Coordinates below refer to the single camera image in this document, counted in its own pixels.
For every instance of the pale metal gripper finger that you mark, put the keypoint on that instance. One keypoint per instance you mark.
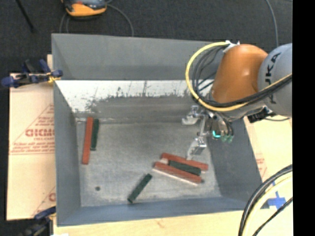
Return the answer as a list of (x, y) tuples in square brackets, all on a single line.
[(193, 115), (198, 146)]

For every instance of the red-brown flat block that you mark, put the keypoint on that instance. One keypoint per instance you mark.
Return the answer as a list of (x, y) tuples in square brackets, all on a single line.
[(197, 164), (87, 141), (177, 172)]

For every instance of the dark green flat block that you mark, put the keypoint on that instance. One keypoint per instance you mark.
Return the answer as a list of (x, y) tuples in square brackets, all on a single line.
[(139, 188), (185, 167), (94, 134)]

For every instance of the pale flat block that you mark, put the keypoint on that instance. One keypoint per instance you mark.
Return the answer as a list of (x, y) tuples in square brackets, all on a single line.
[(172, 176)]

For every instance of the grey metal bin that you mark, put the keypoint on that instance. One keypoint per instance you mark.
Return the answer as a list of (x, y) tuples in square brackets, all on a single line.
[(128, 144)]

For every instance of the brown cardboard board red print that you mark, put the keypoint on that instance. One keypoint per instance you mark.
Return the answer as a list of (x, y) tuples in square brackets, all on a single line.
[(29, 156)]

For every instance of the black cylinder on white bracket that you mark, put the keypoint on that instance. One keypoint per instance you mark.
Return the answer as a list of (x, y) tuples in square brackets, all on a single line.
[(257, 117)]

